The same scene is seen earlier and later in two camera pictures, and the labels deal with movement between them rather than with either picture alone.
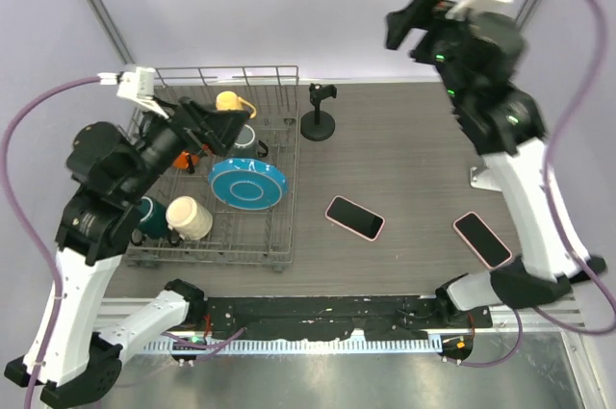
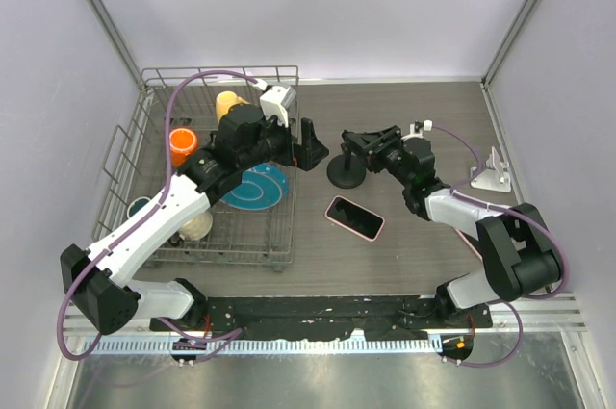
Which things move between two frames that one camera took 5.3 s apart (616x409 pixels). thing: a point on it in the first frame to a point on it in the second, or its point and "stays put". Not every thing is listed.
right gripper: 423,12 to 367,145
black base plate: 283,319 stays put
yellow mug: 230,101 stays put
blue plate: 246,184 stays put
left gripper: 199,127 to 304,156
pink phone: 355,217 stays put
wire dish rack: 238,210 stays put
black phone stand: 319,125 to 346,170
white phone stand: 482,177 stays put
